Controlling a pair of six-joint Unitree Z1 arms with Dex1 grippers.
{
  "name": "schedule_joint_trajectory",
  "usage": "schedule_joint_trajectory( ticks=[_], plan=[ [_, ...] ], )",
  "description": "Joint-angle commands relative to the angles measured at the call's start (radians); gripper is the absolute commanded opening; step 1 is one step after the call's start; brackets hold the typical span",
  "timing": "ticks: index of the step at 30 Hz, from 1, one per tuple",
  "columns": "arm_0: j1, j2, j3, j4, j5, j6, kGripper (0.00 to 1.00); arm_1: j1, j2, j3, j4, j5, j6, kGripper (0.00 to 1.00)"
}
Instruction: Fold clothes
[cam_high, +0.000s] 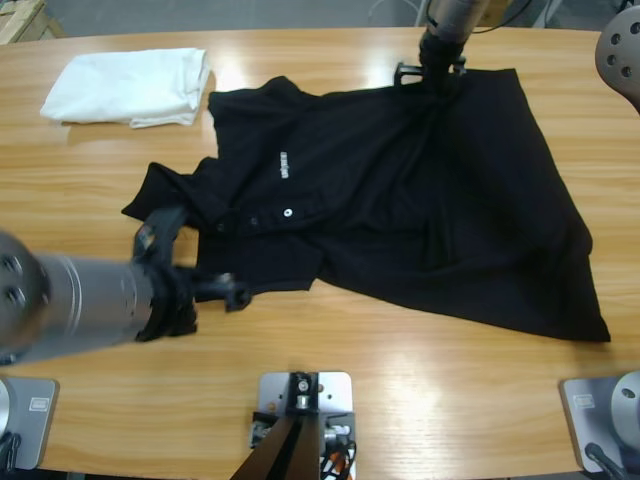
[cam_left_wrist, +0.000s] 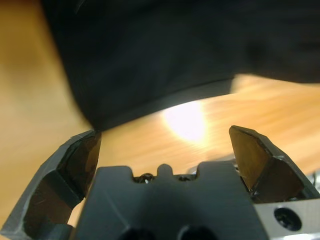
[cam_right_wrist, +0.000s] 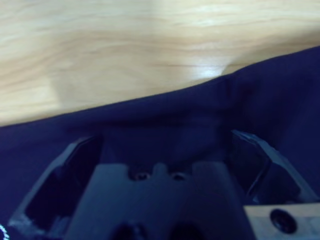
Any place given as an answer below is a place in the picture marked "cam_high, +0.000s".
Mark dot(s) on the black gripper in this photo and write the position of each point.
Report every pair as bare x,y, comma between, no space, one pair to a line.
170,305
442,57

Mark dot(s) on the black polo shirt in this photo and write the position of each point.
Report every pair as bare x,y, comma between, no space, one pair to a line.
400,200

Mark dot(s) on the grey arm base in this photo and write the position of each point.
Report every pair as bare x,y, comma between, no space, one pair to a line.
595,415
30,415

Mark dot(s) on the brown cardboard box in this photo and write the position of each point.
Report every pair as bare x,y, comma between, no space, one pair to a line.
497,10

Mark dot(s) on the grey metal leg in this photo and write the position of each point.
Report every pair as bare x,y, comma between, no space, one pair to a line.
545,12

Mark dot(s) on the white folded garment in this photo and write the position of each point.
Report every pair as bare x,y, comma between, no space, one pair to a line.
125,85

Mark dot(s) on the wooden pallet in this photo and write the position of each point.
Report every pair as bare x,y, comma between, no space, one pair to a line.
25,17

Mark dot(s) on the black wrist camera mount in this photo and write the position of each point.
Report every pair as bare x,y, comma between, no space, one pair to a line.
162,232
404,70

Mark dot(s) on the white mount block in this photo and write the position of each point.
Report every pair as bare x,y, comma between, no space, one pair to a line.
335,395

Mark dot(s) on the dark camera post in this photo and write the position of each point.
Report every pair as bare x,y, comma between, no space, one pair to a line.
295,445

